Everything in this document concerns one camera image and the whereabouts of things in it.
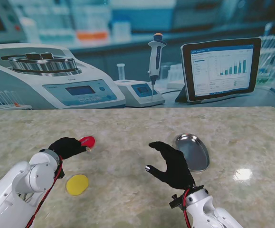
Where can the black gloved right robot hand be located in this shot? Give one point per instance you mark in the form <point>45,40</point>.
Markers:
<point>177,173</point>

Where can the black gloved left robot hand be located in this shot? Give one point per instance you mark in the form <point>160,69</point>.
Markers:
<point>67,147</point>

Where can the red round filter paper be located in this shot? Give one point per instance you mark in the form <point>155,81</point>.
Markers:
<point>89,143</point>

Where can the clear culture dish yellow lid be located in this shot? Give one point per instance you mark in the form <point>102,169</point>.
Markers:
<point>77,184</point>

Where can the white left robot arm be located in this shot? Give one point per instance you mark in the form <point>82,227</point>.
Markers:
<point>16,187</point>

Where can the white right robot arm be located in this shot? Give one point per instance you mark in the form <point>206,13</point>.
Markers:
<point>203,209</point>

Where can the steel kidney tray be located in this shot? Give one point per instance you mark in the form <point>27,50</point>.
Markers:
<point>194,154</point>

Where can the printed laboratory backdrop poster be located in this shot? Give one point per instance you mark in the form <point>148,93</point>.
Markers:
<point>137,54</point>

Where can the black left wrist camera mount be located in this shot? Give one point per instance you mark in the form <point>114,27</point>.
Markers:
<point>60,173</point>

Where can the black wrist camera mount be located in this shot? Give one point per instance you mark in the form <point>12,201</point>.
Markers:
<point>176,203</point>
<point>60,173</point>

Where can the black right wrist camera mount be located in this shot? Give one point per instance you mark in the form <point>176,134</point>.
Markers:
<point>176,203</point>

